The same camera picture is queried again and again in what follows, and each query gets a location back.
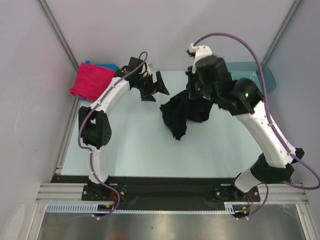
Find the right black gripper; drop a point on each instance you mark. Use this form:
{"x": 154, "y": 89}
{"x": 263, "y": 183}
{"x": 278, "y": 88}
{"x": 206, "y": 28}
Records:
{"x": 192, "y": 76}

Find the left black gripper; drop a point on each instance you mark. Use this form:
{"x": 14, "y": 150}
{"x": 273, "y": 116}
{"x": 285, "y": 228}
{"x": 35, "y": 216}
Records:
{"x": 146, "y": 95}

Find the black t shirt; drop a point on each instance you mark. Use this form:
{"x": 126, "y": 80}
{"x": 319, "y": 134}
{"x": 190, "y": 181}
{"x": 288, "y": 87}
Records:
{"x": 180, "y": 109}

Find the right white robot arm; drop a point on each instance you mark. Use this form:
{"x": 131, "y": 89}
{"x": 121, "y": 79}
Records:
{"x": 247, "y": 103}

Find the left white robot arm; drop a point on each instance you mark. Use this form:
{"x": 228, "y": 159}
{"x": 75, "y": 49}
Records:
{"x": 94, "y": 129}

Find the teal plastic bin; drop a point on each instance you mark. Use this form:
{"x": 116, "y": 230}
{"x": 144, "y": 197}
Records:
{"x": 250, "y": 70}

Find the blue folded t shirt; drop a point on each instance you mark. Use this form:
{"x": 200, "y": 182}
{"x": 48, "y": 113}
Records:
{"x": 105, "y": 66}

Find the pink folded t shirt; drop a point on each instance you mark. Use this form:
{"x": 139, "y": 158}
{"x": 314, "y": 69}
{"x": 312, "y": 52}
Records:
{"x": 91, "y": 80}

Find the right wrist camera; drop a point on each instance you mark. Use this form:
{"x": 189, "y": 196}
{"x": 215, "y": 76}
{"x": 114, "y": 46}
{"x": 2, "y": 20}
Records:
{"x": 198, "y": 52}

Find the right aluminium corner post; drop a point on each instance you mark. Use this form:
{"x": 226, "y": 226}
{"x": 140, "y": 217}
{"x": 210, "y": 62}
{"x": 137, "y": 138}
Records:
{"x": 282, "y": 29}

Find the aluminium corner post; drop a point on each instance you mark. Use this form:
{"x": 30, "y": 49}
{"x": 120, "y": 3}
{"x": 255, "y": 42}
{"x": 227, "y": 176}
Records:
{"x": 53, "y": 23}
{"x": 282, "y": 29}

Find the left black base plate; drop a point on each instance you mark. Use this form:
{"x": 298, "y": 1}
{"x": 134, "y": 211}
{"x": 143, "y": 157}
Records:
{"x": 99, "y": 193}

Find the right white cable duct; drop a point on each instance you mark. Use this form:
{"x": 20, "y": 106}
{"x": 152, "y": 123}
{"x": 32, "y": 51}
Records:
{"x": 239, "y": 207}

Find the white cable duct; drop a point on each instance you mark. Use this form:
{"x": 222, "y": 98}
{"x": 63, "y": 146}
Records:
{"x": 239, "y": 207}
{"x": 84, "y": 208}

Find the left aluminium corner post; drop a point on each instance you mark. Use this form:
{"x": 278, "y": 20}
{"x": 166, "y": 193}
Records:
{"x": 53, "y": 23}

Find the left white cable duct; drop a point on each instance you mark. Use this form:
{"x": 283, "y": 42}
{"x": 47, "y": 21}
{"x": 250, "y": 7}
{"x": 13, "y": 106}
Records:
{"x": 84, "y": 208}

